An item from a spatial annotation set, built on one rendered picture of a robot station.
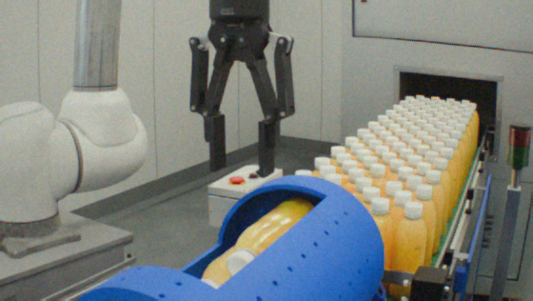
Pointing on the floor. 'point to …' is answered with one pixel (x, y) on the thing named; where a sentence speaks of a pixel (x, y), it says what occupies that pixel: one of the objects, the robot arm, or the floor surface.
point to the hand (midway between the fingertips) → (241, 149)
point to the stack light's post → (505, 244)
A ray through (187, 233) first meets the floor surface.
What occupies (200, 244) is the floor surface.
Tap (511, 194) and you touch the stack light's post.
